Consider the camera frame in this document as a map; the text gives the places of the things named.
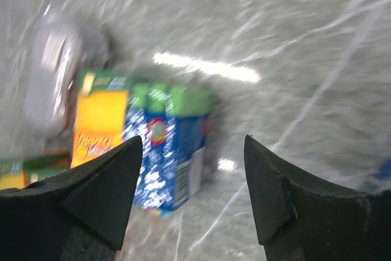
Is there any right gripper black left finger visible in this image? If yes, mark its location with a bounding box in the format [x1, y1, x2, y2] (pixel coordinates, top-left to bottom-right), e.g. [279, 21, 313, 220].
[1, 136, 142, 260]

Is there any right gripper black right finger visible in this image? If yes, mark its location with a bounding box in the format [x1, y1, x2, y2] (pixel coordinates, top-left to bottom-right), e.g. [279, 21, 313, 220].
[244, 136, 390, 260]

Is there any blue green sponge pack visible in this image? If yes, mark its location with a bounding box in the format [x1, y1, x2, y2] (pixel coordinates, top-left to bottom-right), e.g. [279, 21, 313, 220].
[123, 82, 212, 217]

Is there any orange sponge pack right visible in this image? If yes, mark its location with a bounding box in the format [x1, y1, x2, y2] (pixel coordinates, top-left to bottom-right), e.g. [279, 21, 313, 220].
[23, 155, 71, 186]

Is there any orange sponge pack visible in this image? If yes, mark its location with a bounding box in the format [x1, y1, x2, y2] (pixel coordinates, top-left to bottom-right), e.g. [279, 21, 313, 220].
[0, 158, 27, 190]
[23, 155, 71, 186]
[71, 70, 130, 168]

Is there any orange sponge pack left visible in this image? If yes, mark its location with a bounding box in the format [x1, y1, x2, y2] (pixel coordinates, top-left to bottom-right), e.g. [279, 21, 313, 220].
[0, 158, 27, 190]

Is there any orange sponge pack upper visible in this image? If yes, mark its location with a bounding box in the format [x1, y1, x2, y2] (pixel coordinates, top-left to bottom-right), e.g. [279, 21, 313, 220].
[71, 70, 130, 168]

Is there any silver mesh scrubber pack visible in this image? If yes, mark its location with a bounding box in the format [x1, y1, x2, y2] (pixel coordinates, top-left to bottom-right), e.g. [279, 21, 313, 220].
[21, 13, 114, 145]

